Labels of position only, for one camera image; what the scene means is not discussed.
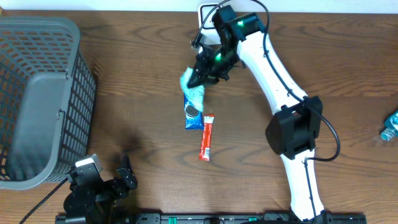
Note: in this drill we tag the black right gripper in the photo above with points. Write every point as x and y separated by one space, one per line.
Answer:
203 65

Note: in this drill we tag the blue Oreo cookie pack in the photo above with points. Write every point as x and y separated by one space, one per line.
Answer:
193 117

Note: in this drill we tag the grey plastic mesh basket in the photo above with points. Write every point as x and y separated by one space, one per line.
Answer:
47 100

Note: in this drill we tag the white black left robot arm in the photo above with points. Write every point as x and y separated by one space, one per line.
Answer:
93 200

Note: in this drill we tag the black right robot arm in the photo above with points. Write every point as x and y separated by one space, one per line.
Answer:
225 39

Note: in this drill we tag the light green snack packet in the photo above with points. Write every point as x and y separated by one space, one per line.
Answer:
194 91

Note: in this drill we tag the black mounting rail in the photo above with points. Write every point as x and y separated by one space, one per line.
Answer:
283 218

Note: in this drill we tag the teal mouthwash bottle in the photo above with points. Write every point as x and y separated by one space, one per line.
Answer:
390 131

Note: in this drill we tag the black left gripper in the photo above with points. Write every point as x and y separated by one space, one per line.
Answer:
127 176

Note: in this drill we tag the red Nescafe coffee stick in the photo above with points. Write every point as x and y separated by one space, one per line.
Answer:
206 137

